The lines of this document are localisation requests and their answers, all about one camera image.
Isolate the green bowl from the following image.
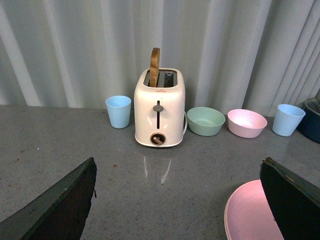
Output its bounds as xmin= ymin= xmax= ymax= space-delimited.
xmin=187 ymin=107 xmax=226 ymax=137

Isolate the dark blue pot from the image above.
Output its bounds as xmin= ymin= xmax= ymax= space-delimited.
xmin=297 ymin=105 xmax=320 ymax=144

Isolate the grey pleated curtain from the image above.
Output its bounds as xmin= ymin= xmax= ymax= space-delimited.
xmin=0 ymin=0 xmax=320 ymax=116

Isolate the light blue cup left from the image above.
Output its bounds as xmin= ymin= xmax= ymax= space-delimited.
xmin=105 ymin=95 xmax=132 ymax=129

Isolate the cream two-slot toaster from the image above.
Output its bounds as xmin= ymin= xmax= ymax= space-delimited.
xmin=134 ymin=68 xmax=188 ymax=148

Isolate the light blue cup right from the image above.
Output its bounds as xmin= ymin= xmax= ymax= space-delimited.
xmin=272 ymin=104 xmax=306 ymax=137

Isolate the pink plate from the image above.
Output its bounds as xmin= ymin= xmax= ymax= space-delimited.
xmin=224 ymin=179 xmax=284 ymax=240

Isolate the light blue cup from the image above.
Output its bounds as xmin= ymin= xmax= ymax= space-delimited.
xmin=272 ymin=104 xmax=306 ymax=137
xmin=105 ymin=95 xmax=132 ymax=129

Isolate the pink bowl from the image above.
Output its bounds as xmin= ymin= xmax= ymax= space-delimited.
xmin=227 ymin=109 xmax=268 ymax=139

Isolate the white toaster cable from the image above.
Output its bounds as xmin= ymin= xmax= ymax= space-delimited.
xmin=182 ymin=111 xmax=189 ymax=138

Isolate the brown bread slice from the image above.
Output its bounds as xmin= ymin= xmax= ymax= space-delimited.
xmin=149 ymin=47 xmax=160 ymax=88

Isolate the glass pot lid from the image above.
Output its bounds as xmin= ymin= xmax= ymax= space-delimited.
xmin=304 ymin=98 xmax=320 ymax=115

